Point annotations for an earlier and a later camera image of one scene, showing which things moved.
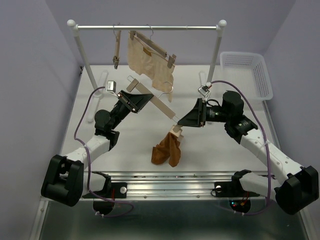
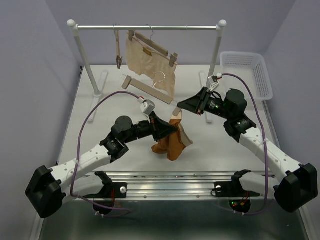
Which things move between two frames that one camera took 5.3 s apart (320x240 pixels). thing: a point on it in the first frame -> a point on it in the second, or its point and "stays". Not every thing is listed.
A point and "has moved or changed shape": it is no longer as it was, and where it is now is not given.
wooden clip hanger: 177,128 has moved or changed shape
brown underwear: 167,149 has moved or changed shape
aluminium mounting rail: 179,185 stays
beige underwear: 142,60 stays
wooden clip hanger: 133,34 stays
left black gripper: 136,102 -> 160,129
